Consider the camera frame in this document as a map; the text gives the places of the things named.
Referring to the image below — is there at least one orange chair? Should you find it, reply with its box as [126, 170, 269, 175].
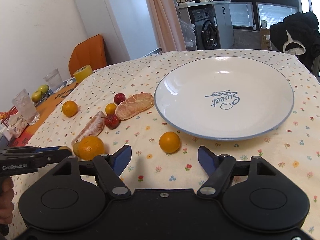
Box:
[68, 34, 107, 77]

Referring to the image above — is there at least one long peeled pomelo segment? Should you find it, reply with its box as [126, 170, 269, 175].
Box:
[71, 111, 105, 146]

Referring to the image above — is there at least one clear drinking glass near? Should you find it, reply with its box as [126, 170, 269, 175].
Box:
[12, 89, 40, 126]

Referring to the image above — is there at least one white kitchen cabinet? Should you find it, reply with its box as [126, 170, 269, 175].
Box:
[214, 3, 234, 49]

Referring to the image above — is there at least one black jacket on chair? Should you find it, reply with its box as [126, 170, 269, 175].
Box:
[270, 11, 319, 71]

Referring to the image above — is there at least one small yellow fruit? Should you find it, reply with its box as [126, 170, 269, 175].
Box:
[105, 103, 117, 115]

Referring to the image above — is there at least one cardboard box by window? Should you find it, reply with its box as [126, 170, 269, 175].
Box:
[260, 28, 271, 50]

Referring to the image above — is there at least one yellow tape roll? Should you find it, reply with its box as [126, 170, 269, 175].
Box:
[73, 64, 93, 84]

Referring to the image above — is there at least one floral white tablecloth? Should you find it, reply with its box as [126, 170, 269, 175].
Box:
[29, 50, 319, 239]

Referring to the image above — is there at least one green apple rear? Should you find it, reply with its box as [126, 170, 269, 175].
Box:
[37, 84, 49, 94]

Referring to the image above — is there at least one orange on far left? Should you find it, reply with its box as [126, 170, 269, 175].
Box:
[62, 100, 78, 118]

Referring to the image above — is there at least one yellow-green round fruit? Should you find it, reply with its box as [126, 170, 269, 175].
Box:
[72, 142, 80, 157]

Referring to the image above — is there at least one person's left hand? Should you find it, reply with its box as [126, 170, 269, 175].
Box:
[0, 177, 15, 224]

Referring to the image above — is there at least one grey washing machine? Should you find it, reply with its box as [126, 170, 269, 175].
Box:
[189, 7, 220, 50]

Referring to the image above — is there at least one tissue pack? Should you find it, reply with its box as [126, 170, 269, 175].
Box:
[8, 113, 28, 138]

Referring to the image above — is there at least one pink curtain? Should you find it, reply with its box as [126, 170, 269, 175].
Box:
[148, 0, 186, 52]

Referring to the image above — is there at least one red fruit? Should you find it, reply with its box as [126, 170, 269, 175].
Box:
[113, 93, 126, 105]
[104, 114, 121, 129]

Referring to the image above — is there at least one green apple front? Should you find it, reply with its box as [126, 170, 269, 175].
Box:
[31, 90, 43, 103]

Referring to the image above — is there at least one short peeled pomelo segment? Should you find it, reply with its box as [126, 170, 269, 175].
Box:
[115, 93, 155, 120]

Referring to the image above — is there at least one white plate blue rim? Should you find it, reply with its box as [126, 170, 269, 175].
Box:
[154, 56, 295, 141]

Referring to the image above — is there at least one large orange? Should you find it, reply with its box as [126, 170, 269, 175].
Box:
[78, 136, 105, 161]

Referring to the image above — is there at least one green apple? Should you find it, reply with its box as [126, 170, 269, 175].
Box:
[37, 84, 49, 94]
[31, 90, 43, 103]

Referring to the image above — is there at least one orange cat placemat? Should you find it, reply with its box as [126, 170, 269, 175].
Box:
[9, 81, 77, 146]

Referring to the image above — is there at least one small orange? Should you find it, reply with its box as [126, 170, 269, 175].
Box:
[159, 132, 181, 154]

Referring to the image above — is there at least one white refrigerator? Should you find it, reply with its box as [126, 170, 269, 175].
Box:
[75, 0, 161, 64]

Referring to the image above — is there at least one clear drinking glass far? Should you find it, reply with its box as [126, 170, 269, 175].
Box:
[44, 69, 65, 93]

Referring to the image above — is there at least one clear drinking glass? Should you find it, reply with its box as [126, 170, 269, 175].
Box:
[44, 69, 65, 93]
[12, 89, 40, 126]

